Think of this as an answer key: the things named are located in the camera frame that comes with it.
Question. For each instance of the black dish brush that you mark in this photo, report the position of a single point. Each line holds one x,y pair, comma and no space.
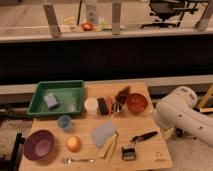
128,153

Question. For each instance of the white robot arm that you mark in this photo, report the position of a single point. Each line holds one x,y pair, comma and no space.
177,109

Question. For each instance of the white paper cup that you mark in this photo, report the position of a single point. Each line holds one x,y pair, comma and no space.
91,106

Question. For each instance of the blue plastic cup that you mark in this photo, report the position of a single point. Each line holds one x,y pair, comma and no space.
64,122

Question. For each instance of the orange carrot piece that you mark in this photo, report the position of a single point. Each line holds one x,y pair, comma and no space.
109,104

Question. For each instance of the black rectangular block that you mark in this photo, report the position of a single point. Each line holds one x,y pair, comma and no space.
102,106

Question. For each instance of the dark red snack bag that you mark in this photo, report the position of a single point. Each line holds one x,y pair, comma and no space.
122,95

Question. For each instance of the red bowl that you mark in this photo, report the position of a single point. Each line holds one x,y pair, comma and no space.
136,103

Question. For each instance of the light blue cloth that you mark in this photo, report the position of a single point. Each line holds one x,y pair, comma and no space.
101,133

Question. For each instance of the green plastic tray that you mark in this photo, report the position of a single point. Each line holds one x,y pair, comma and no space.
70,95

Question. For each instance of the blue sponge in tray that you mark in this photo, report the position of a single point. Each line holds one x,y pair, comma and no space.
51,101

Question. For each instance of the red round object on shelf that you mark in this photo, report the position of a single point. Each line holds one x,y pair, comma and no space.
87,26

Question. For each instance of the silver fork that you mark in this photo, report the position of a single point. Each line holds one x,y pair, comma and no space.
71,160

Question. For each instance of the black stand on floor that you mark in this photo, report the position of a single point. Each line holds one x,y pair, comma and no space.
179,132

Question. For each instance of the purple bowl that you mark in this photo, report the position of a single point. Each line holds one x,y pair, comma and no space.
38,145

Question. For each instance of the black office chair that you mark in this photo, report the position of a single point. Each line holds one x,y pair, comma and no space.
165,9

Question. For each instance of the black chair beside table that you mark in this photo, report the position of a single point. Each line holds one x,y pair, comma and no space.
10,165

